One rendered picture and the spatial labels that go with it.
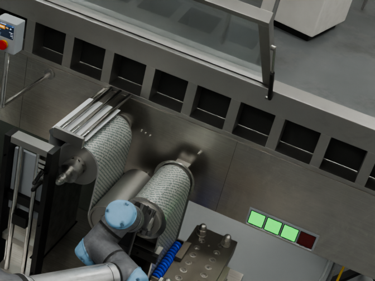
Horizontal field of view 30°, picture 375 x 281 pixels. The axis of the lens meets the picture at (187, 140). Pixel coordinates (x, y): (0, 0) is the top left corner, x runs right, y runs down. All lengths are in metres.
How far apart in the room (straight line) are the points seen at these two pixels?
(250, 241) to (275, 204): 1.90
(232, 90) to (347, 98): 4.19
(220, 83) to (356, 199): 0.57
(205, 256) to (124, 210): 0.70
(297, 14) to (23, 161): 5.34
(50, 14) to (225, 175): 0.80
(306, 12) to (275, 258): 3.52
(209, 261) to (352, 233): 0.49
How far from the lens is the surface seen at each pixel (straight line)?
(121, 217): 1.80
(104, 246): 1.81
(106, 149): 2.20
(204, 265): 2.41
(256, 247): 4.24
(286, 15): 7.27
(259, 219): 2.42
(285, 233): 2.42
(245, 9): 1.74
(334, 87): 6.49
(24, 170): 2.17
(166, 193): 2.20
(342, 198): 2.31
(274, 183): 2.34
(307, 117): 2.21
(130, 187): 2.31
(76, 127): 2.14
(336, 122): 2.19
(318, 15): 7.13
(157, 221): 2.14
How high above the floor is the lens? 2.60
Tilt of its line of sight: 31 degrees down
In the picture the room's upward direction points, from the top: 15 degrees clockwise
